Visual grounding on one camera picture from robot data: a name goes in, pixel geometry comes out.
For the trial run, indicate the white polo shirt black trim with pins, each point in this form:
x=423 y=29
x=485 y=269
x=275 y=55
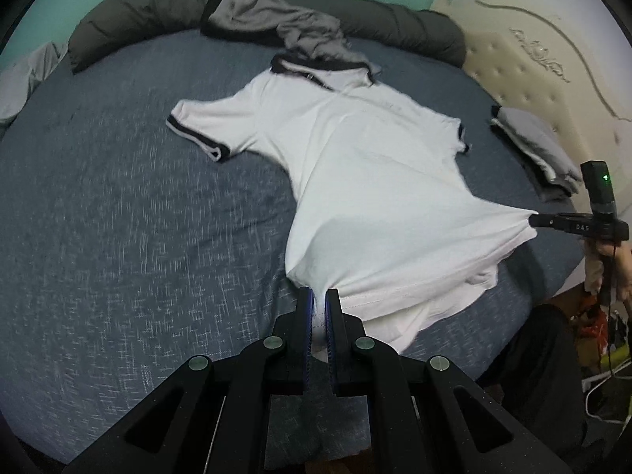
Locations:
x=383 y=213

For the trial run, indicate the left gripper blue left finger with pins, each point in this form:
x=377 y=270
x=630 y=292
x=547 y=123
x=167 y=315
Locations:
x=210 y=417

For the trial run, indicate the person's dark trousers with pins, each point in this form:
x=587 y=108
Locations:
x=536 y=379

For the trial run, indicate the blue patterned bed sheet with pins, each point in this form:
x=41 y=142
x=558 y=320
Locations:
x=125 y=250

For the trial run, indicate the stack of folded clothes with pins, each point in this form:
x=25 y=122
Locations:
x=555 y=176

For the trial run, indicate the grey crumpled garment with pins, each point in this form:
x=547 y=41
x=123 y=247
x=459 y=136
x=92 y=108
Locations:
x=313 y=37

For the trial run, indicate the clutter on floor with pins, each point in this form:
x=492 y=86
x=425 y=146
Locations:
x=602 y=342

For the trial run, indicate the cream tufted headboard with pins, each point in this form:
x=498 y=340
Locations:
x=528 y=61

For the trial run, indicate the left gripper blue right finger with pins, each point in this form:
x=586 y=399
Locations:
x=426 y=416

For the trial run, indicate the light grey blanket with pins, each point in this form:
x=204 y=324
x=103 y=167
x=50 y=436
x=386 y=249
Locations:
x=23 y=77

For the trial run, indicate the dark grey rolled duvet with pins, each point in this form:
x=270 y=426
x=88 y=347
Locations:
x=114 y=24

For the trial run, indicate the person's right hand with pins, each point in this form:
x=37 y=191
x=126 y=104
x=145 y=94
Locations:
x=595 y=251

